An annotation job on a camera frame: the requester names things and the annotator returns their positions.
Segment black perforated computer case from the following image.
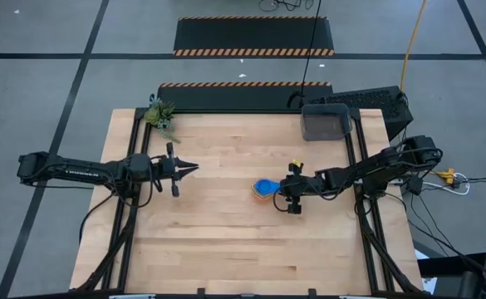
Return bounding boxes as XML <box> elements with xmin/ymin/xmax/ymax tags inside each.
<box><xmin>304</xmin><ymin>85</ymin><xmax>415</xmax><ymax>142</ymax></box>

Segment small dark blue measuring cup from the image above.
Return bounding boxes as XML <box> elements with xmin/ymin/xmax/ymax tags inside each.
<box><xmin>253</xmin><ymin>178</ymin><xmax>282</xmax><ymax>197</ymax></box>

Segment black coiled cable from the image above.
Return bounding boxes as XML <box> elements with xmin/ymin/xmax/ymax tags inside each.
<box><xmin>258</xmin><ymin>0</ymin><xmax>314</xmax><ymax>12</ymax></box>

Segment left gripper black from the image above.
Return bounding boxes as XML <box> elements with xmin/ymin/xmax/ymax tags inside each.
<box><xmin>158</xmin><ymin>142</ymin><xmax>199</xmax><ymax>199</ymax></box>

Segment black hanging cable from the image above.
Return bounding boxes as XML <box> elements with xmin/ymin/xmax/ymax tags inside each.
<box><xmin>298</xmin><ymin>0</ymin><xmax>323</xmax><ymax>110</ymax></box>

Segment black mat with striped edges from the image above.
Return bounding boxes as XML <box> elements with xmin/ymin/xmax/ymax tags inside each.
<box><xmin>172</xmin><ymin>16</ymin><xmax>336</xmax><ymax>57</ymax></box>
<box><xmin>157</xmin><ymin>81</ymin><xmax>334</xmax><ymax>111</ymax></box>

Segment yellow power plug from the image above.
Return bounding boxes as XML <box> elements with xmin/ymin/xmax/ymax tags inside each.
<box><xmin>438</xmin><ymin>167</ymin><xmax>456</xmax><ymax>186</ymax></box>

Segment grey translucent plastic basket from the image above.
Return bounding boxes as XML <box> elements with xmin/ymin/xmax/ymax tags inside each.
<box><xmin>300</xmin><ymin>102</ymin><xmax>353</xmax><ymax>143</ymax></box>

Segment potted succulent plant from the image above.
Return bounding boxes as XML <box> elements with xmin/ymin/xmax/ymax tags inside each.
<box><xmin>144</xmin><ymin>96</ymin><xmax>182</xmax><ymax>145</ymax></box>

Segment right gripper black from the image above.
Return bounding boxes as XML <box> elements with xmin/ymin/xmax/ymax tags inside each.
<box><xmin>276</xmin><ymin>161</ymin><xmax>325</xmax><ymax>215</ymax></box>

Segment yellow hanging cable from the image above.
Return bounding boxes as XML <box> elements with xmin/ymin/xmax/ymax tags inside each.
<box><xmin>399</xmin><ymin>0</ymin><xmax>429</xmax><ymax>95</ymax></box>

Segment orange measuring cup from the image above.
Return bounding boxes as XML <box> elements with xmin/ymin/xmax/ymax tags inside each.
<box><xmin>250</xmin><ymin>180</ymin><xmax>277</xmax><ymax>202</ymax></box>

